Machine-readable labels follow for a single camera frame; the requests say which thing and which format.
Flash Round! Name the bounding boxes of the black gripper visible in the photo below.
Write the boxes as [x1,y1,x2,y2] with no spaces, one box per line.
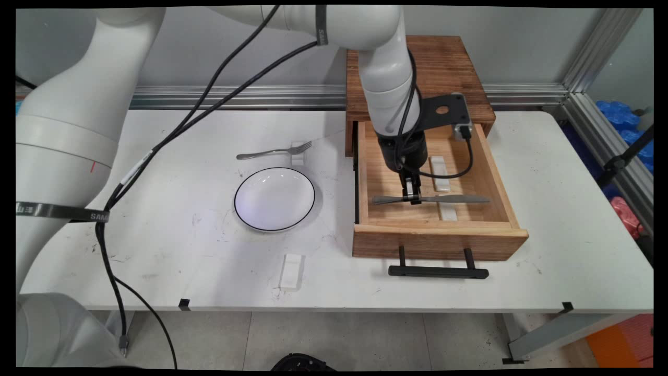
[376,131,426,205]

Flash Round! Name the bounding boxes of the stainless steel table knife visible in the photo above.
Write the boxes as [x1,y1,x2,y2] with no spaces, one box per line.
[372,194,491,205]

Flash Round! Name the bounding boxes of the light wooden drawer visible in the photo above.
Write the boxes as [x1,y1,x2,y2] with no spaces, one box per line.
[352,121,529,261]

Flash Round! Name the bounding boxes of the white plate with black rim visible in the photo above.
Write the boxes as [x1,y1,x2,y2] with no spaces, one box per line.
[233,167,316,233]

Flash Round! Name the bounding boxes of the stainless steel fork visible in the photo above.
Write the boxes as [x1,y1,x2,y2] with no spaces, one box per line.
[236,140,313,160]

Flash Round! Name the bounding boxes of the grey metal table leg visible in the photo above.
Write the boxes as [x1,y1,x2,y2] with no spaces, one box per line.
[503,312,635,365]

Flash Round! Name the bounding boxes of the black equipment on floor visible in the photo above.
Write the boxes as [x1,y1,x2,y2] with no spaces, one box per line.
[270,354,337,372]

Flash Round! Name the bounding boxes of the black stand pole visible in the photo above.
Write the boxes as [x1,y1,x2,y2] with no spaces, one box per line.
[597,125,654,189]

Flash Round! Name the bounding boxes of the red plastic bag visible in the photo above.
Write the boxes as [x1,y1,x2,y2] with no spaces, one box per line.
[611,196,645,240]

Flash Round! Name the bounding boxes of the blue plastic bags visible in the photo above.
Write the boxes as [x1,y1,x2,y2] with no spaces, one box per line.
[597,100,654,173]

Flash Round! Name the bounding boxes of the orange box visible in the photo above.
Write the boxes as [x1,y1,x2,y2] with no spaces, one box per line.
[584,313,654,368]

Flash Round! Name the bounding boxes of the black drawer handle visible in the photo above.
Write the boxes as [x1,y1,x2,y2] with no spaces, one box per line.
[388,246,490,280]

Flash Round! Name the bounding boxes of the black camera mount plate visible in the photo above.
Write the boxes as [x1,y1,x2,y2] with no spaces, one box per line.
[417,93,473,132]

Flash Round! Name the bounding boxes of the horizontal aluminium frame rail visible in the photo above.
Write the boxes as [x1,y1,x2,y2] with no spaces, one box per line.
[16,84,569,111]

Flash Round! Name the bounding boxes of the aluminium side frame rail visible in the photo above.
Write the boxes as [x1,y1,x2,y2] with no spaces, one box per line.
[564,93,654,233]

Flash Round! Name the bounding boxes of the aluminium frame post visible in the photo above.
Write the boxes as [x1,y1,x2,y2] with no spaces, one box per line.
[561,8,643,95]

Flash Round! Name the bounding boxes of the long black arm cable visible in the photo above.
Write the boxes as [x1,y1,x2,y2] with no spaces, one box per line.
[96,41,319,369]

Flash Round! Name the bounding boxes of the black cable with plug end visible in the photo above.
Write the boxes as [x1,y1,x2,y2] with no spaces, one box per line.
[96,5,281,358]

